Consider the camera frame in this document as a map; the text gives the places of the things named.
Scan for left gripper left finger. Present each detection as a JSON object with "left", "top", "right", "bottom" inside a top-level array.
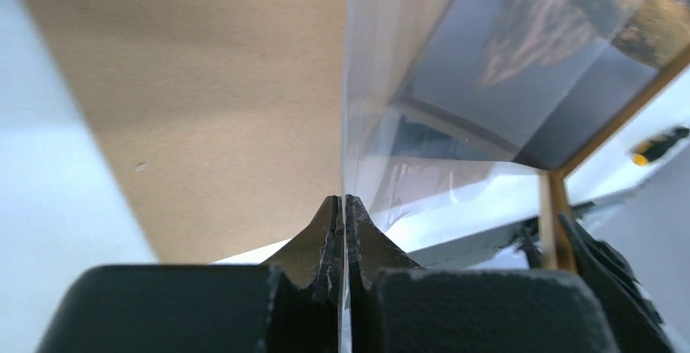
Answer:
[{"left": 263, "top": 195, "right": 343, "bottom": 352}]

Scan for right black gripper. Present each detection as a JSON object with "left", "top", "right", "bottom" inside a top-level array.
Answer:
[{"left": 559, "top": 214, "right": 675, "bottom": 352}]

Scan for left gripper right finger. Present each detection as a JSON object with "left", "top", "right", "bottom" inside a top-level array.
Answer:
[{"left": 344, "top": 194, "right": 421, "bottom": 352}]

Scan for brown wooden photo frame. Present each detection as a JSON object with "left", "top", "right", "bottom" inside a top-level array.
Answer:
[{"left": 538, "top": 47, "right": 689, "bottom": 273}]

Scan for black orange handle screwdriver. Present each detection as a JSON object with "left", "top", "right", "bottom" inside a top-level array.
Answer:
[{"left": 631, "top": 126, "right": 689, "bottom": 167}]

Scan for clear glass pane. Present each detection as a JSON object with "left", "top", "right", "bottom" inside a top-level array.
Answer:
[{"left": 337, "top": 0, "right": 545, "bottom": 353}]

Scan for brown fibreboard backing board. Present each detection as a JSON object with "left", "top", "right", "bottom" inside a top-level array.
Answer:
[{"left": 26, "top": 0, "right": 346, "bottom": 262}]

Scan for mountain landscape photo print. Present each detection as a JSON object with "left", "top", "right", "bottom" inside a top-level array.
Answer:
[{"left": 395, "top": 0, "right": 689, "bottom": 170}]

